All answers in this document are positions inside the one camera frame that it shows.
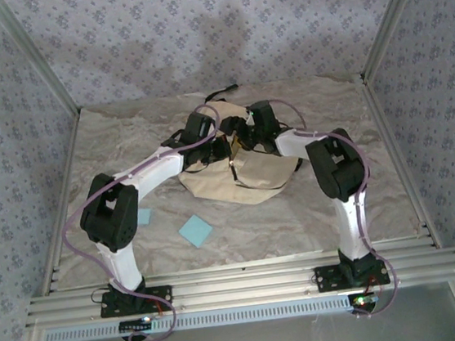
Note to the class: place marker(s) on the light blue sticky note pad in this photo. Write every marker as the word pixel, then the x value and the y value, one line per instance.
pixel 195 231
pixel 145 217

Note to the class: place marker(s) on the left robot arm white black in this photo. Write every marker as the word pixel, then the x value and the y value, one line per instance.
pixel 113 216

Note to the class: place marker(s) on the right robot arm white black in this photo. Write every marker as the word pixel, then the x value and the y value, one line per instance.
pixel 342 165

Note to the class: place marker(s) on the black left controller board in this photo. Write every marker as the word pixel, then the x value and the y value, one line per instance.
pixel 135 324

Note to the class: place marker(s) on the right controller board green light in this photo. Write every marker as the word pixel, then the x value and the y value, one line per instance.
pixel 363 300

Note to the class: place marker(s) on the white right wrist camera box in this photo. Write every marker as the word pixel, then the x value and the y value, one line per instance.
pixel 250 118

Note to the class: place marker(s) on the aluminium side rail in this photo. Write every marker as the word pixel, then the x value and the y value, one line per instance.
pixel 62 185
pixel 392 139

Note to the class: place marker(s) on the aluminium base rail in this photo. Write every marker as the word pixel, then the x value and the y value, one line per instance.
pixel 244 284

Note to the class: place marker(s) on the aluminium frame post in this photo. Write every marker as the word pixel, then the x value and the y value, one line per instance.
pixel 35 56
pixel 393 16

